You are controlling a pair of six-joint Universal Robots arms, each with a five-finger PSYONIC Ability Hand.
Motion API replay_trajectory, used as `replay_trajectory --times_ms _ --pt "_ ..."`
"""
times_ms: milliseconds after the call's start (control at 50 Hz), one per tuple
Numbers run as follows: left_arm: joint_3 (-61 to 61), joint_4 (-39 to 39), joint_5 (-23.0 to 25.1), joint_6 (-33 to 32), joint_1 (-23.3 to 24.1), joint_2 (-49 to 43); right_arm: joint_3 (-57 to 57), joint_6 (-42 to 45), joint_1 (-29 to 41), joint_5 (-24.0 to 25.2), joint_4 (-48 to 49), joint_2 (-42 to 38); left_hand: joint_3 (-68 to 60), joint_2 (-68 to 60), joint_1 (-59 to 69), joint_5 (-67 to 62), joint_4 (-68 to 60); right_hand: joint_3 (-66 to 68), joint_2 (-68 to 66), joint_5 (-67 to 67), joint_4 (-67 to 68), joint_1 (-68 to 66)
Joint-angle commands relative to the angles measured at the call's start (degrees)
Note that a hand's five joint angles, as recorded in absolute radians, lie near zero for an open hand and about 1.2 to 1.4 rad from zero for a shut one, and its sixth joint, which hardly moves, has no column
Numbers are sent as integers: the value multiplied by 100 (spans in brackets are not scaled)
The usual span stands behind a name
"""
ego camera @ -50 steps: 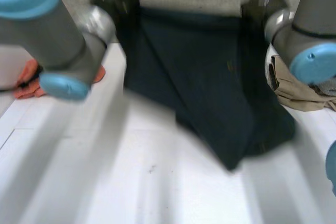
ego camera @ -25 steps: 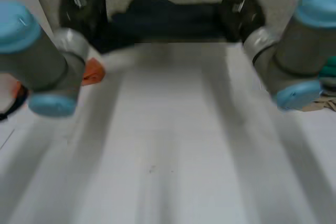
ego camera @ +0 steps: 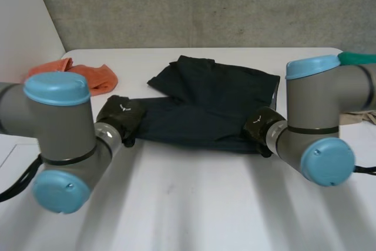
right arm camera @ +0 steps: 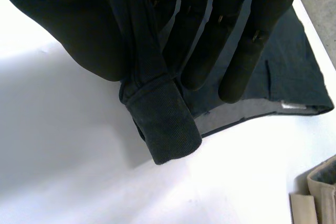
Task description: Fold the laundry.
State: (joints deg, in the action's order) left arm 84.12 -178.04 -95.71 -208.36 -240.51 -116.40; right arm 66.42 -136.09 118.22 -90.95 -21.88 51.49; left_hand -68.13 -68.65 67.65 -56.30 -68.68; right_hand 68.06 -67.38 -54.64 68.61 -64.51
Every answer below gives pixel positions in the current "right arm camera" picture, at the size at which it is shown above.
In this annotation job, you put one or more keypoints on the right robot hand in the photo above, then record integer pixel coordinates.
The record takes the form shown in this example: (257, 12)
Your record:
(65, 19)

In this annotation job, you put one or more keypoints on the dark blue cloth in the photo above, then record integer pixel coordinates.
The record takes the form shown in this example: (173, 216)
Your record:
(168, 129)

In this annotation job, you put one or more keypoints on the beige shorts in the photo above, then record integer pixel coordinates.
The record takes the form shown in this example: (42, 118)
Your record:
(323, 203)

